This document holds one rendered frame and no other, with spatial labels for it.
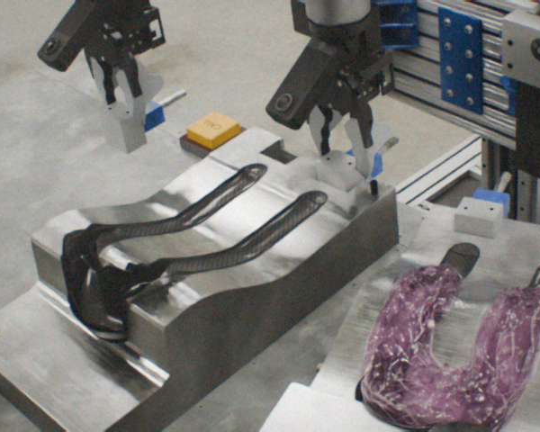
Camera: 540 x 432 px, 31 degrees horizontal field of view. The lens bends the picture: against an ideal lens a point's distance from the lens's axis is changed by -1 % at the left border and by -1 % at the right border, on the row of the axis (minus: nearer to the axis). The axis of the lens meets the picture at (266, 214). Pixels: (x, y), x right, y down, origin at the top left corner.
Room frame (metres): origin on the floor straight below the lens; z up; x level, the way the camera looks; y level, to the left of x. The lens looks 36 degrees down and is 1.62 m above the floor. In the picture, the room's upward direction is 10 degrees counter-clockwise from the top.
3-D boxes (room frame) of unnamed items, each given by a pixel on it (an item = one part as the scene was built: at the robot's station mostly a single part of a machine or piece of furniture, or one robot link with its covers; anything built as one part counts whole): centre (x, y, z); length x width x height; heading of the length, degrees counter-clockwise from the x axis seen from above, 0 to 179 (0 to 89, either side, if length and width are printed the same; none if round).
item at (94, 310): (0.95, 0.09, 0.92); 0.35 x 0.16 x 0.09; 129
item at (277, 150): (1.13, -0.04, 0.87); 0.05 x 0.05 x 0.04; 39
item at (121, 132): (1.23, 0.14, 0.93); 0.13 x 0.05 x 0.05; 129
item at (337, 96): (1.07, -0.13, 1.05); 0.09 x 0.08 x 0.12; 129
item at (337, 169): (1.07, -0.14, 0.89); 0.13 x 0.05 x 0.05; 129
